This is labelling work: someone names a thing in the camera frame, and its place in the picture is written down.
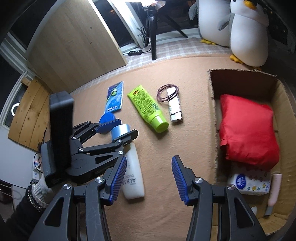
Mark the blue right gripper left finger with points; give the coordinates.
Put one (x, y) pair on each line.
(113, 181)

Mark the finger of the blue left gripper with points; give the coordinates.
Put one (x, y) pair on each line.
(106, 127)
(126, 138)

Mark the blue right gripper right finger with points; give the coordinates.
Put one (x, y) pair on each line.
(186, 181)

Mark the white sunscreen bottle blue cap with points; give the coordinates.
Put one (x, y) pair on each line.
(132, 184)

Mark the green tube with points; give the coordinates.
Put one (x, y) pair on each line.
(148, 109)

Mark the patterned tissue pack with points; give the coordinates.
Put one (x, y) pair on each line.
(252, 182)

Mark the red fabric pouch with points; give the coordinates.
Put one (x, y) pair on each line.
(247, 134)

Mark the pink bottle grey cap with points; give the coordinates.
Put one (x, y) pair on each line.
(273, 194)

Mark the small white bottle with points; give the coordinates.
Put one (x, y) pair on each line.
(254, 210)

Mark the left white gloved hand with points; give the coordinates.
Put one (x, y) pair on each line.
(42, 194)

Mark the blue round container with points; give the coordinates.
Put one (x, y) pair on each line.
(107, 117)

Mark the blue blister pack card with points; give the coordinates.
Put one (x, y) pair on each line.
(114, 98)

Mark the purple hair band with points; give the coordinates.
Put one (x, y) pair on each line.
(167, 92)

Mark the patterned lighter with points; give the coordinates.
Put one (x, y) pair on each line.
(175, 110)

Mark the pine wood plank panel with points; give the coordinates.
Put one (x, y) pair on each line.
(32, 115)

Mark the black power strip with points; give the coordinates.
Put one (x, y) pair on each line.
(135, 53)

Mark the wooden headboard panel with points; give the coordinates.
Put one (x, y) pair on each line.
(73, 45)

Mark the cardboard box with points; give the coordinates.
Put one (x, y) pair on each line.
(262, 88)

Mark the large penguin plush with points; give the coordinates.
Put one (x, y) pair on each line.
(209, 14)

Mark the small penguin plush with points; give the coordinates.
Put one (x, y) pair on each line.
(247, 23)

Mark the white wall power strip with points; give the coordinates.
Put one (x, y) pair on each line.
(37, 168)

